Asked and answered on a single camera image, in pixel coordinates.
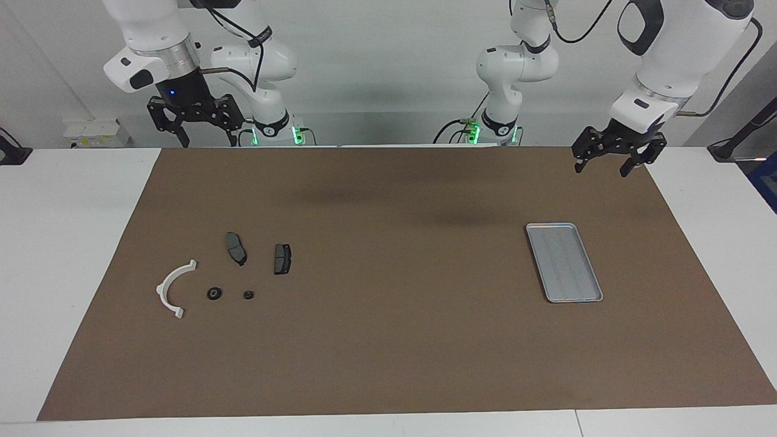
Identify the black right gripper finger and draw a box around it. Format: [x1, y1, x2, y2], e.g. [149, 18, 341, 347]
[219, 95, 244, 147]
[147, 99, 191, 149]

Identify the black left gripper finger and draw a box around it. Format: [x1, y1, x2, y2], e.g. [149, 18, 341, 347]
[571, 126, 603, 175]
[619, 134, 668, 178]

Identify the grey metal tray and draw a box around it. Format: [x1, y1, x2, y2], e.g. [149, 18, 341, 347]
[525, 222, 604, 303]

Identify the black stand with slanted pole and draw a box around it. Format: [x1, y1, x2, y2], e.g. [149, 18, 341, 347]
[707, 97, 777, 163]

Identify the blue box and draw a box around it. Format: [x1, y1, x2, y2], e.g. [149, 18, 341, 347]
[748, 152, 777, 214]

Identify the dark tapered brake pad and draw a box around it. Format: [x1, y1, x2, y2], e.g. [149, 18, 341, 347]
[225, 232, 248, 267]

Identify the black stand with flat base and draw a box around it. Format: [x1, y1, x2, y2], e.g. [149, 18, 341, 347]
[0, 127, 32, 166]

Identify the brown table mat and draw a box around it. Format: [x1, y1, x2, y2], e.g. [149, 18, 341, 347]
[36, 146, 777, 421]

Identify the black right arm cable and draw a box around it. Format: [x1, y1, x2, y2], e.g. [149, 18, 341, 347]
[197, 3, 273, 92]

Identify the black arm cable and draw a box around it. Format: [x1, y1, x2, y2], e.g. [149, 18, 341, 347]
[197, 3, 273, 92]
[543, 0, 764, 117]

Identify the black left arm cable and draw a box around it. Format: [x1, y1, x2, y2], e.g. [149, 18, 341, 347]
[543, 0, 764, 117]

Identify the white wall socket box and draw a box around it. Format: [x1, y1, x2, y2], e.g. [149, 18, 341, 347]
[64, 119, 131, 149]

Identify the black base cable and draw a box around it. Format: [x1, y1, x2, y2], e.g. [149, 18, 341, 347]
[433, 91, 490, 145]

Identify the white curved plastic bracket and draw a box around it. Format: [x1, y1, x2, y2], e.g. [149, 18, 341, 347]
[155, 259, 198, 319]

